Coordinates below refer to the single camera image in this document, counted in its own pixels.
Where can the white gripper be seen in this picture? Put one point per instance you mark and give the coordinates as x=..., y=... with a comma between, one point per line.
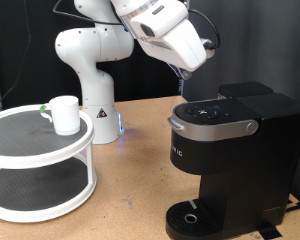
x=180, y=50

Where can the black Keurig coffee machine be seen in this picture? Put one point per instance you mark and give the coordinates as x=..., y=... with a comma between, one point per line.
x=250, y=160

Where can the white mug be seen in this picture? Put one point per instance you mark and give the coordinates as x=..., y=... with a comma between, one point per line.
x=66, y=116

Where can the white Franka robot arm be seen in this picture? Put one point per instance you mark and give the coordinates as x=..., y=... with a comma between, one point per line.
x=96, y=86

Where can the white two-tier turntable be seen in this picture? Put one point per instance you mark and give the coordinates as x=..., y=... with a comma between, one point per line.
x=36, y=160

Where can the black tape strip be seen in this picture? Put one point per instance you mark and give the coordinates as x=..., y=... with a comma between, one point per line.
x=268, y=230

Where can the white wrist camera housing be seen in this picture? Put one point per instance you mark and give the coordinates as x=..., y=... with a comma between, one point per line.
x=163, y=20

